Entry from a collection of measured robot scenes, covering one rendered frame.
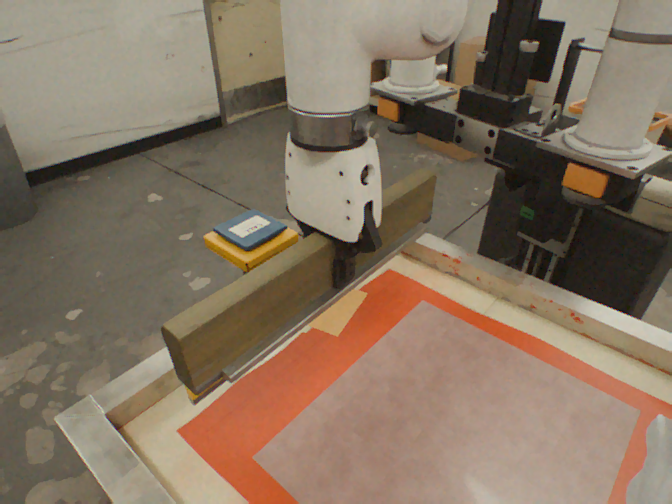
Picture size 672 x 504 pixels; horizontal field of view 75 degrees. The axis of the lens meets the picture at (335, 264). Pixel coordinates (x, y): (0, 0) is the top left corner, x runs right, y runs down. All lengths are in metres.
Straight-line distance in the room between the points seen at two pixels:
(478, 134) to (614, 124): 0.24
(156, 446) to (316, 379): 0.19
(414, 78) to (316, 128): 0.65
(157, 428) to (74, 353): 1.63
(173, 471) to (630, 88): 0.76
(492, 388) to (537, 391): 0.05
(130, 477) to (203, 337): 0.17
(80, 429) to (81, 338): 1.69
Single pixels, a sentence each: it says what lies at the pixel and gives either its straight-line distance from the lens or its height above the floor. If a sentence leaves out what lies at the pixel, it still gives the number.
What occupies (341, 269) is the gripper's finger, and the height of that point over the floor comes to 1.10.
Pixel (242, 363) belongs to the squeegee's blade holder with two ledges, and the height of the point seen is 1.08.
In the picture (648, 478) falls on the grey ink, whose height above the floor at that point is 0.96.
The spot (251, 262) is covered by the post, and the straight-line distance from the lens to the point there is 0.78.
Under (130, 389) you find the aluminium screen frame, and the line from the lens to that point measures 0.57.
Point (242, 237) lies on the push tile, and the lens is 0.81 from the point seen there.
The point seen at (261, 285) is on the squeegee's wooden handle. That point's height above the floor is 1.14.
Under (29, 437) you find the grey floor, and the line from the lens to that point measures 1.97.
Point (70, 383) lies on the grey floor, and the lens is 2.07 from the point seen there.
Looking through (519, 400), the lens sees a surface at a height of 0.96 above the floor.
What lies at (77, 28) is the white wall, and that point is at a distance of 3.76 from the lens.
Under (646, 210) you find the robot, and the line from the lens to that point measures 1.40.
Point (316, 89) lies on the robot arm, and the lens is 0.38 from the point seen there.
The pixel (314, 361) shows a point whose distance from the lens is 0.59.
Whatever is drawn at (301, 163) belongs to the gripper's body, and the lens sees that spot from 0.44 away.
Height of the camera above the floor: 1.40
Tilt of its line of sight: 37 degrees down
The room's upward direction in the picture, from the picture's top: straight up
